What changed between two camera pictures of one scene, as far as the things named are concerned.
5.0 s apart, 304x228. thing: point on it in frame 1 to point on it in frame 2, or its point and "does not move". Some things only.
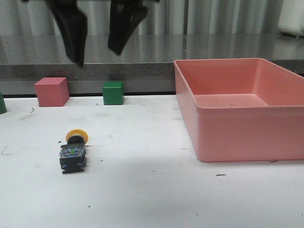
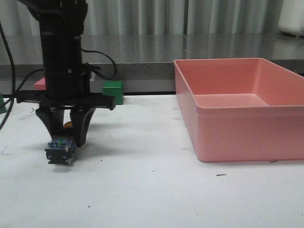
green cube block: [113, 92] does not move
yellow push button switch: [72, 156] to [61, 152]
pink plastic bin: [237, 109] does not move
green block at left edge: [3, 107] does not move
